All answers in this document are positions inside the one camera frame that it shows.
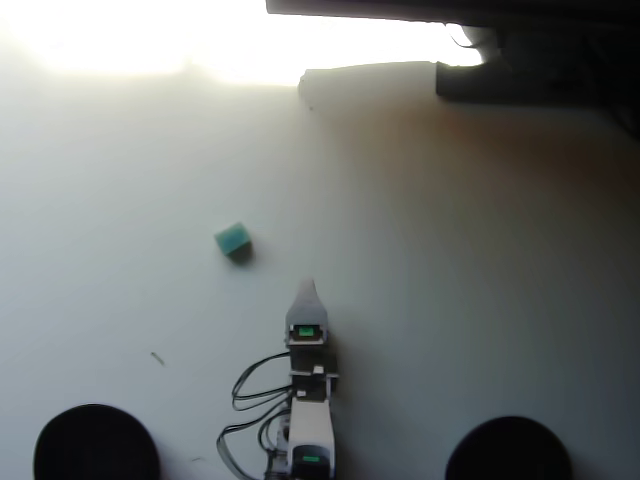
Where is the black round bowl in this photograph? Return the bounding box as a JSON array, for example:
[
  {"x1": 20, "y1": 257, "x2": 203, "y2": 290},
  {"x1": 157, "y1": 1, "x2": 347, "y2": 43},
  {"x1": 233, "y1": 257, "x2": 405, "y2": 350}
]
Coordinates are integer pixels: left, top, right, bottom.
[
  {"x1": 33, "y1": 403, "x2": 162, "y2": 480},
  {"x1": 444, "y1": 415, "x2": 573, "y2": 480}
]

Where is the dark rectangular box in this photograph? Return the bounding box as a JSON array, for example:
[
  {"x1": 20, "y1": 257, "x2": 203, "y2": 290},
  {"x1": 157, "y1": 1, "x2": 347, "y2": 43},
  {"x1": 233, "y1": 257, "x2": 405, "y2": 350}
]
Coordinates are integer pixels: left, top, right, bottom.
[{"x1": 434, "y1": 23, "x2": 640, "y2": 105}]

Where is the gripper with black motor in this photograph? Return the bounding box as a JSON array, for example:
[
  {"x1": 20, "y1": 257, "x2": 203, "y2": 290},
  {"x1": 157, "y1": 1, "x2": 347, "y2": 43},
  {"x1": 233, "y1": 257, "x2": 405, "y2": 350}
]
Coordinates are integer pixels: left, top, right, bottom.
[{"x1": 284, "y1": 278, "x2": 342, "y2": 376}]

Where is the black looped motor cable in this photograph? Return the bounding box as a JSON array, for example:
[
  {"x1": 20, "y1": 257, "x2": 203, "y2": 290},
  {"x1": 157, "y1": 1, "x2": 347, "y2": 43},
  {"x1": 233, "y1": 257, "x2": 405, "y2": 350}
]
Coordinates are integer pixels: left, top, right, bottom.
[
  {"x1": 231, "y1": 350, "x2": 294, "y2": 413},
  {"x1": 216, "y1": 408, "x2": 292, "y2": 480}
]

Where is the blue foam cube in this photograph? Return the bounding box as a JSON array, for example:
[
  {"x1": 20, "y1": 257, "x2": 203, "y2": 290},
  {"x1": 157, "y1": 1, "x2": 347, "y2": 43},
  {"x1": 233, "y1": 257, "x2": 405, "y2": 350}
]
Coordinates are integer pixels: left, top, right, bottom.
[{"x1": 214, "y1": 221, "x2": 254, "y2": 265}]

